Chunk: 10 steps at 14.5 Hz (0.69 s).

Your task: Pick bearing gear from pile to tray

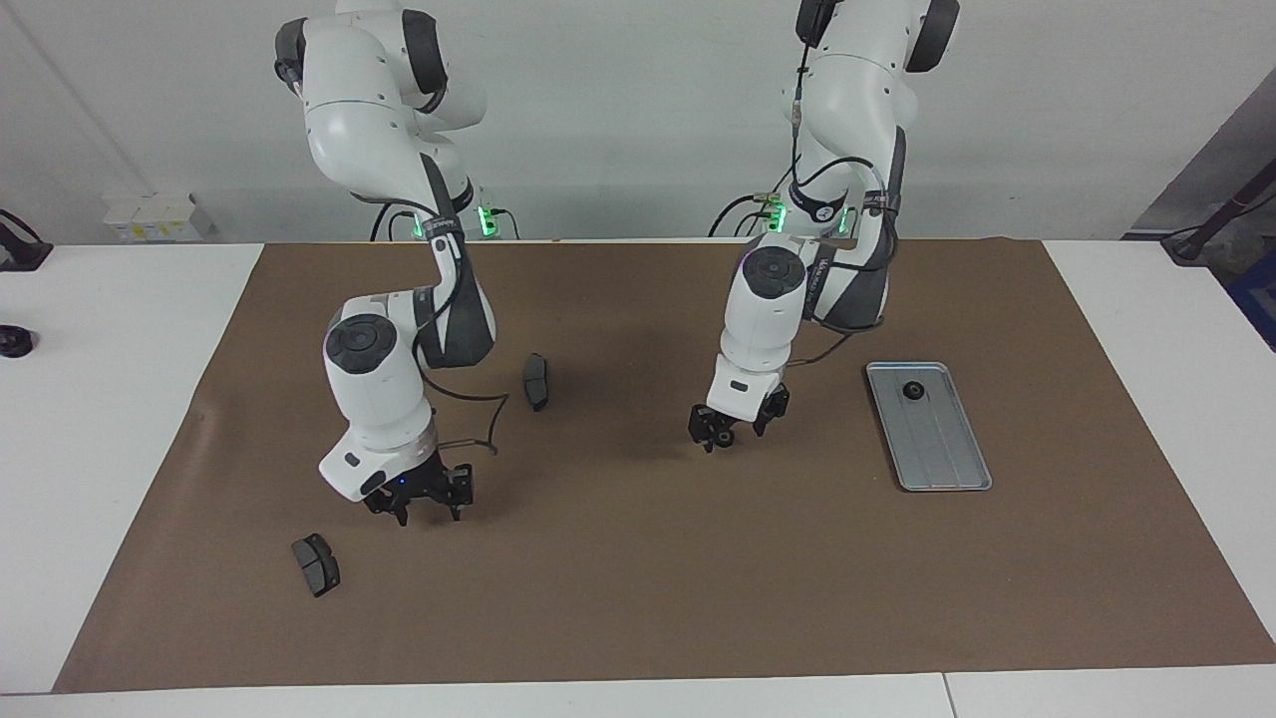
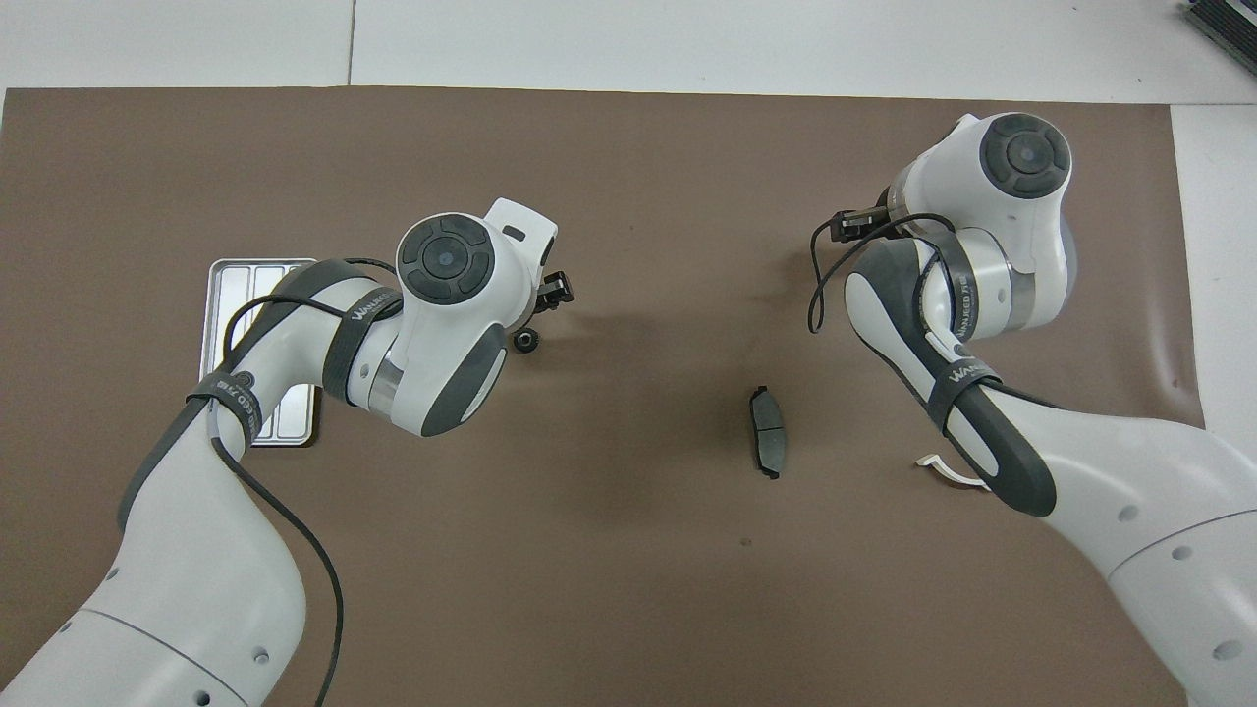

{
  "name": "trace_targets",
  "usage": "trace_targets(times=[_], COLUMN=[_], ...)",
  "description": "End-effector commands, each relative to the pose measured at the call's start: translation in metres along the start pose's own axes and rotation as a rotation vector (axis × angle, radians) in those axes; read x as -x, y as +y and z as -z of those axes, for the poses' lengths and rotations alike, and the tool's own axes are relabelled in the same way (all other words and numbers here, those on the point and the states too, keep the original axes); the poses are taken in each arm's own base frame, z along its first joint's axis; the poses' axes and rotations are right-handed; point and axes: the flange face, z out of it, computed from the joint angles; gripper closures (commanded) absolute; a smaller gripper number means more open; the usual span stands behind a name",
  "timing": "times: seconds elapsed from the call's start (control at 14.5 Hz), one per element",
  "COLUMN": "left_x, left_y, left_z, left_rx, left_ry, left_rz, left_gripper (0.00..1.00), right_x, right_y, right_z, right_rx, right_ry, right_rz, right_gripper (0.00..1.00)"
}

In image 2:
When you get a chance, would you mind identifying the brown table mat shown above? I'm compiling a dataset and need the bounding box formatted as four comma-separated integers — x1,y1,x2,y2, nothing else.
0,86,1240,707

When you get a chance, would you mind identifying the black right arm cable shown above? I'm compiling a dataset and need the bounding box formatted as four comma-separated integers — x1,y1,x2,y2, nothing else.
806,210,973,336

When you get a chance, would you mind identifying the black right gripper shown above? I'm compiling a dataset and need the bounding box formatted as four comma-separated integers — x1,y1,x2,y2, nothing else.
832,208,893,244

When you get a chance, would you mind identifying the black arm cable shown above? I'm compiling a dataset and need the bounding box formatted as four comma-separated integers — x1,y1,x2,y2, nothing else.
185,256,398,707
806,210,973,336

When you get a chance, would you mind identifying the black ribbed device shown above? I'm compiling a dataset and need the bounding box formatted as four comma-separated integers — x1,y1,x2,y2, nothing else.
1183,0,1257,76

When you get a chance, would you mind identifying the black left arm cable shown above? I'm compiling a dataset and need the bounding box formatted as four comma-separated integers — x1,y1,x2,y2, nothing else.
185,256,398,707

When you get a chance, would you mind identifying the silver metal tray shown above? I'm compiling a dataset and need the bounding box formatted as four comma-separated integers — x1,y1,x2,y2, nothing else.
200,257,322,449

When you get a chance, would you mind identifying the white semicircular plastic clamp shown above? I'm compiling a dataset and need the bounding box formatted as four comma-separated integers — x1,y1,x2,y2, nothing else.
915,453,989,491

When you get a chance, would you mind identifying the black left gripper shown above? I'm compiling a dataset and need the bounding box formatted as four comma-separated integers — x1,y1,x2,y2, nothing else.
519,271,576,333

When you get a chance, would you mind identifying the slim dark brake pad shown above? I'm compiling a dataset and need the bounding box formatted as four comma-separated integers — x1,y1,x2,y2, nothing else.
749,385,790,480

